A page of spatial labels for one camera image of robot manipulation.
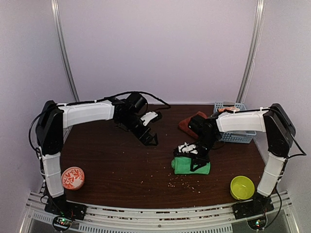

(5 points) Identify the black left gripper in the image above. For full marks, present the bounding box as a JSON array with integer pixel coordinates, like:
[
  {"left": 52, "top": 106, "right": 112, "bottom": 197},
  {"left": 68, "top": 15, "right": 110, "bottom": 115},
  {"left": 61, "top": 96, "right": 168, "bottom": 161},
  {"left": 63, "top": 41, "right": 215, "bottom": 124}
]
[{"left": 119, "top": 113, "right": 158, "bottom": 146}]

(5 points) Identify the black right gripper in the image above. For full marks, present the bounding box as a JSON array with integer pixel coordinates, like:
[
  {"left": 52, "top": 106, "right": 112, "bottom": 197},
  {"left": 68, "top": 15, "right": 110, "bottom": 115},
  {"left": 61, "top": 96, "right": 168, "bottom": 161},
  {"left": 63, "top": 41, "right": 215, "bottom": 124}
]
[{"left": 190, "top": 133, "right": 219, "bottom": 171}]

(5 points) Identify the green microfibre towel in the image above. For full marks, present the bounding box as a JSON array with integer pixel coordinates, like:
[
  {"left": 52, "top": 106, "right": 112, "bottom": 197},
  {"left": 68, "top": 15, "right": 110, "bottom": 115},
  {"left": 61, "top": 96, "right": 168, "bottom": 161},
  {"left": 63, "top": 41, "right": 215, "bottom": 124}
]
[{"left": 171, "top": 157, "right": 210, "bottom": 175}]

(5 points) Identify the dark red towel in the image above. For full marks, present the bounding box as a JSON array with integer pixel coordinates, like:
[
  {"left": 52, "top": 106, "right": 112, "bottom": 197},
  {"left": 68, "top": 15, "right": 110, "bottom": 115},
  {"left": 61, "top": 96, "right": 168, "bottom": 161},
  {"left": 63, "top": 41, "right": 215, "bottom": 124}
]
[{"left": 177, "top": 111, "right": 207, "bottom": 139}]

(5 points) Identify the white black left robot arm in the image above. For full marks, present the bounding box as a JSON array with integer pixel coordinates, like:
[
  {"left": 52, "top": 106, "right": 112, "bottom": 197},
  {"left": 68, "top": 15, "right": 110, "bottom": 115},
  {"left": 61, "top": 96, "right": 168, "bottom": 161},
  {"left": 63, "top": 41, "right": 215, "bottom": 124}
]
[{"left": 60, "top": 105, "right": 210, "bottom": 208}]

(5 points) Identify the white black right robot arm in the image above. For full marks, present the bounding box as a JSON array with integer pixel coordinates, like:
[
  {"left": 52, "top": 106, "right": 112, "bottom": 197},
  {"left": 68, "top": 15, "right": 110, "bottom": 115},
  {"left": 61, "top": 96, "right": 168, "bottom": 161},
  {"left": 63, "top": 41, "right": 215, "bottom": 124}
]
[{"left": 188, "top": 103, "right": 296, "bottom": 215}]

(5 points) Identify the light blue perforated basket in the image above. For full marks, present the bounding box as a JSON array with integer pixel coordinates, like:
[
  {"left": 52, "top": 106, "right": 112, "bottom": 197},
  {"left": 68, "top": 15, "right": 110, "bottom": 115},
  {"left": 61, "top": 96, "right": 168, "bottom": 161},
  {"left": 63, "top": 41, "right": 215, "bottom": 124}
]
[{"left": 213, "top": 101, "right": 257, "bottom": 144}]

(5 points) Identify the yellow-green bowl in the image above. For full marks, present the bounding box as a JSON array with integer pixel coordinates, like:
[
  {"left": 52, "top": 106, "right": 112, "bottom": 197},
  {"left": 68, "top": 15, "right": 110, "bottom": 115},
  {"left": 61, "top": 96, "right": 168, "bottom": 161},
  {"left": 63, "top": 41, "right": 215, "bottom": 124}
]
[{"left": 230, "top": 176, "right": 255, "bottom": 200}]

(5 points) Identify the orange white patterned cloth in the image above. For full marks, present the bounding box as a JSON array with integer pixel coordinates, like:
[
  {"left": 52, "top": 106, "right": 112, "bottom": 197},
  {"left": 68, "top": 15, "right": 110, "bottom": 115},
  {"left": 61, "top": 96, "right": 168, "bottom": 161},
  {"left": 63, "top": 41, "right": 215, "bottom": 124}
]
[{"left": 217, "top": 106, "right": 240, "bottom": 113}]

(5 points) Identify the red white patterned plate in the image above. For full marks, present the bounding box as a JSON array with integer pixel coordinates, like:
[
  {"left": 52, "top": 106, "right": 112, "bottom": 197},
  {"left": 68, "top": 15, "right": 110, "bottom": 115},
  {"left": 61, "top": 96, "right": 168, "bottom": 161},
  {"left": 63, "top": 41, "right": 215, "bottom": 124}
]
[{"left": 61, "top": 166, "right": 85, "bottom": 190}]

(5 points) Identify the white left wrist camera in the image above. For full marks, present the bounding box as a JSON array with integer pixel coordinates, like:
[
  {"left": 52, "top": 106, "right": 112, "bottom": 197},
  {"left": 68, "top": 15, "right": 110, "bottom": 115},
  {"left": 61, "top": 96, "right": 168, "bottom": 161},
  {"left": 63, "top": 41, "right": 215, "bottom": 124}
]
[{"left": 140, "top": 111, "right": 162, "bottom": 126}]

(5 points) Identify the aluminium front rail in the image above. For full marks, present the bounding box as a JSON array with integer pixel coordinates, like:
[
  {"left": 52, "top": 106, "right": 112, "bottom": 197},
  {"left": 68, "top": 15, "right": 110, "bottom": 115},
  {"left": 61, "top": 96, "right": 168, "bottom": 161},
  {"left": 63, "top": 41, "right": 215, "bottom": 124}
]
[{"left": 17, "top": 191, "right": 301, "bottom": 233}]

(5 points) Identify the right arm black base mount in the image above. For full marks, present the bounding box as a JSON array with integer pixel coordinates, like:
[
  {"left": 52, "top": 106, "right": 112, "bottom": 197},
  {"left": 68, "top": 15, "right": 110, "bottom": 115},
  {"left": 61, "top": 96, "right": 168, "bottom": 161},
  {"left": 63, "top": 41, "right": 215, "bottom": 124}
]
[{"left": 232, "top": 193, "right": 274, "bottom": 219}]

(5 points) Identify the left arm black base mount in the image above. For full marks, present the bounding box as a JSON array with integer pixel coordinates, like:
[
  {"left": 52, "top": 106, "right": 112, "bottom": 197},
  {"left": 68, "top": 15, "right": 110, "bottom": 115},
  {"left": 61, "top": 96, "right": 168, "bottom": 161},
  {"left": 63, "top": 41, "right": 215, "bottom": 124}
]
[{"left": 44, "top": 195, "right": 87, "bottom": 220}]

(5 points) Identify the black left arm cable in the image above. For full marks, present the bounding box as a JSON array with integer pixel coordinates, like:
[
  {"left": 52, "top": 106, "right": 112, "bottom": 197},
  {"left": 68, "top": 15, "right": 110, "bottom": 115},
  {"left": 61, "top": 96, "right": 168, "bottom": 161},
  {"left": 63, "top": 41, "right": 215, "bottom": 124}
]
[{"left": 29, "top": 91, "right": 171, "bottom": 151}]

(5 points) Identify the left aluminium frame post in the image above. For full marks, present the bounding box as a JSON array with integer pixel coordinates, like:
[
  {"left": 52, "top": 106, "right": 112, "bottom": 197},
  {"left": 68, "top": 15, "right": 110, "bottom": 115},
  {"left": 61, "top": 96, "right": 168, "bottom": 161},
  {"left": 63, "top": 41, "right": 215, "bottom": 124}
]
[{"left": 51, "top": 0, "right": 80, "bottom": 101}]

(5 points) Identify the aluminium frame post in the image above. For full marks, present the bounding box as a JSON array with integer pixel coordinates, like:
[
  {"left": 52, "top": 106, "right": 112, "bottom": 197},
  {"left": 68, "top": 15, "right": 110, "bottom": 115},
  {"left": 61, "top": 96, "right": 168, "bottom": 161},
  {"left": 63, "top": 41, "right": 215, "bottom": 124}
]
[
  {"left": 51, "top": 0, "right": 80, "bottom": 101},
  {"left": 236, "top": 0, "right": 265, "bottom": 103}
]

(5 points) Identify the right aluminium frame post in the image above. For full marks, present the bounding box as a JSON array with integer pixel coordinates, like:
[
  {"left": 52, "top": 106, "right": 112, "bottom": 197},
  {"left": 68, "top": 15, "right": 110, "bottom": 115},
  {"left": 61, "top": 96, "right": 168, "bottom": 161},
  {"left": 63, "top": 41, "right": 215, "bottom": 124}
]
[{"left": 236, "top": 0, "right": 265, "bottom": 103}]

